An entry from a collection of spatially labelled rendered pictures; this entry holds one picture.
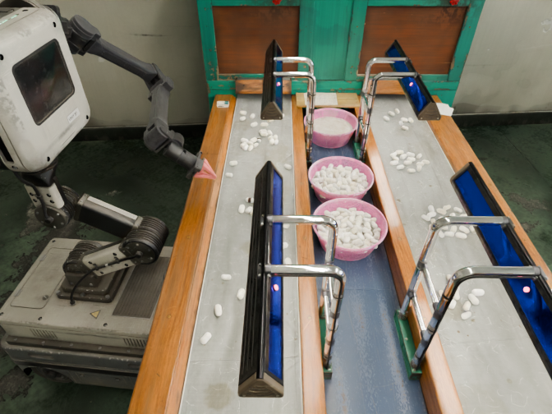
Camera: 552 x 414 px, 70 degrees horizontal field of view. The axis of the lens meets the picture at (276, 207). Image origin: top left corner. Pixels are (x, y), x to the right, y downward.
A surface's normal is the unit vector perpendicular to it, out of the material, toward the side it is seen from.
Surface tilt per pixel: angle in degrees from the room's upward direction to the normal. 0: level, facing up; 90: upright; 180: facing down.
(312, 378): 0
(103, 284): 0
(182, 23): 90
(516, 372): 0
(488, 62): 90
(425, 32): 90
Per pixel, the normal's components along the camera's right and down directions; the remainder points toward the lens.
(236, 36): -0.01, 0.66
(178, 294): 0.00, -0.75
